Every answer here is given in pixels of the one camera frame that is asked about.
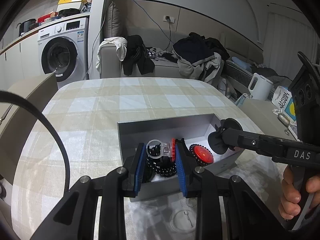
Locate black plastic hair claw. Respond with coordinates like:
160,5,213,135
208,118,243,155

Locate red round hair clip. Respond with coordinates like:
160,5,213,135
189,144,214,167

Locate black spiral hair tie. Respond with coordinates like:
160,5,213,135
145,142,178,178

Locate clear ring red gem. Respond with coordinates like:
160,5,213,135
146,138,175,162

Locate person's right hand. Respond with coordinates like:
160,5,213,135
278,165,320,220

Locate beige chair back right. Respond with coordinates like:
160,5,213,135
238,98,295,141

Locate beige chair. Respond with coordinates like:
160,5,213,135
0,74,58,184
238,98,295,141

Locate white electric kettle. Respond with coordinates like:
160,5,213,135
248,73,273,101

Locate lemon right paper box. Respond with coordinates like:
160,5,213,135
272,86,296,125

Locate clear round plastic lid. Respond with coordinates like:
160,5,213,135
170,209,196,234

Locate grey open cardboard box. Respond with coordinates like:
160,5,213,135
117,113,251,203

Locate pile of dark clothes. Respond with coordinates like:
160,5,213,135
172,33,230,84

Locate grey sofa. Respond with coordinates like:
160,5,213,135
99,42,241,86

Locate plaid beige tablecloth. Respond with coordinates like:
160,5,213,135
11,77,285,239

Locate beige chair back left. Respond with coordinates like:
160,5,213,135
0,74,58,184

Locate black garment on sofa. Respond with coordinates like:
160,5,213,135
123,35,155,76

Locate white cloth on sofa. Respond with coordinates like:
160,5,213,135
95,37,127,79

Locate grey upright cushion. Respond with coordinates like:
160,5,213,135
104,2,123,38

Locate white cabinet counter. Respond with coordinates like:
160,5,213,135
1,12,89,89

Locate white washing machine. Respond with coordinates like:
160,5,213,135
37,17,89,88

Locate yellow cardboard box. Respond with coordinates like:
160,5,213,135
56,0,87,12

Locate wall power socket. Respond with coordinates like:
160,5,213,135
163,15,175,24

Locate black cable loop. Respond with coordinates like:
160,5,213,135
0,90,71,201

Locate blue cable on wall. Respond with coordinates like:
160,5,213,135
111,0,176,46

